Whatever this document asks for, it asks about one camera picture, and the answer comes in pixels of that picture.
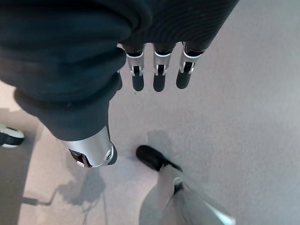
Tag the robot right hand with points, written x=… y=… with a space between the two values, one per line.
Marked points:
x=70 y=58

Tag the silver robot leg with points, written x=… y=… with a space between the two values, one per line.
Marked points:
x=185 y=199

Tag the black and white caster wheel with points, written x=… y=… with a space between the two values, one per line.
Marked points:
x=10 y=136

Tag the dark robot foot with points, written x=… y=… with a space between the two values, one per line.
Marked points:
x=154 y=157

